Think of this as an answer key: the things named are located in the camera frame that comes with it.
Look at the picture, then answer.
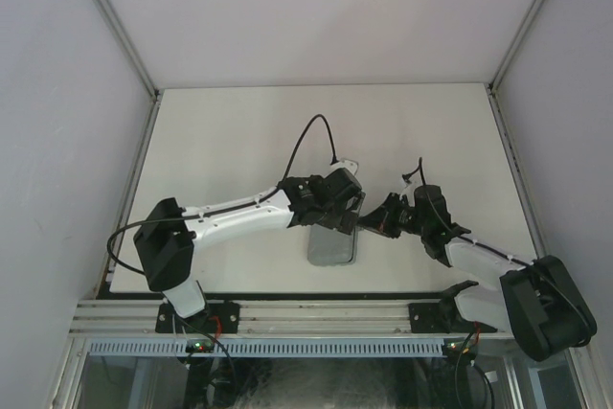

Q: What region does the camera black cable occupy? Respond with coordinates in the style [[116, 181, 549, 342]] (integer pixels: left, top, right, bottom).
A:
[[400, 155, 598, 348], [105, 114, 339, 276]]

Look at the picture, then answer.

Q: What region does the aluminium front rail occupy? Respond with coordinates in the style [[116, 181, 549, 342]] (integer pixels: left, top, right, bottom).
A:
[[69, 297, 590, 336]]

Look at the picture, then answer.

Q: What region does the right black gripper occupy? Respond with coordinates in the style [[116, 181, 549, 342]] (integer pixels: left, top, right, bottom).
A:
[[356, 193, 428, 239]]

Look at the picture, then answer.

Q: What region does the right camera black cable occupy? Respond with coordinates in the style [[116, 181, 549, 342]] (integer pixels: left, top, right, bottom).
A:
[[400, 155, 598, 348]]

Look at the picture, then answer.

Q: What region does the grey plastic tool case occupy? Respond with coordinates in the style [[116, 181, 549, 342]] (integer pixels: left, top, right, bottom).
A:
[[306, 226, 358, 267]]

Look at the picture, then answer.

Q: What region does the left camera black cable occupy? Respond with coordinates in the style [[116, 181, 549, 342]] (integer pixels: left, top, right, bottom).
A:
[[105, 114, 339, 276]]

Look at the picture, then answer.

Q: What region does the aluminium frame post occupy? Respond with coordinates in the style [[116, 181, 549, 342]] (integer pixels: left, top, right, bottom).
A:
[[488, 0, 576, 94], [65, 0, 160, 100]]

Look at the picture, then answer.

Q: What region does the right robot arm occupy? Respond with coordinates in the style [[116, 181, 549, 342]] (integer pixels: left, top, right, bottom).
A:
[[358, 185, 598, 361]]

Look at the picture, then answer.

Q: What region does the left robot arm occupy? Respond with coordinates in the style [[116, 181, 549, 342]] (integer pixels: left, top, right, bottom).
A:
[[133, 167, 365, 332]]

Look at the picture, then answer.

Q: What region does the left aluminium frame post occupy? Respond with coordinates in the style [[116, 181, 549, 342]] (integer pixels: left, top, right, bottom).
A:
[[65, 0, 160, 100]]

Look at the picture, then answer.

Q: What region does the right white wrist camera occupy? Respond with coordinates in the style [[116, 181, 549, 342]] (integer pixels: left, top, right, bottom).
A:
[[399, 180, 418, 198]]

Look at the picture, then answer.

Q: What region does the slotted grey cable duct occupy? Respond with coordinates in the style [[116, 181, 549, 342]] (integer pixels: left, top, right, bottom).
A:
[[88, 337, 445, 358]]

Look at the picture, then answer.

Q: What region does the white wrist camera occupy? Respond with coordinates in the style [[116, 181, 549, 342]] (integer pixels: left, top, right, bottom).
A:
[[399, 180, 418, 198], [329, 158, 359, 176]]

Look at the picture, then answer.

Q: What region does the right aluminium frame post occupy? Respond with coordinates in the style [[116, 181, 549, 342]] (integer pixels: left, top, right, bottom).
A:
[[488, 0, 576, 94]]

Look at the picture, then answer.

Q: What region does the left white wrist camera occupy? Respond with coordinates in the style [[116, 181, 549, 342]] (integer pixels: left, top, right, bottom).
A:
[[329, 158, 359, 176]]

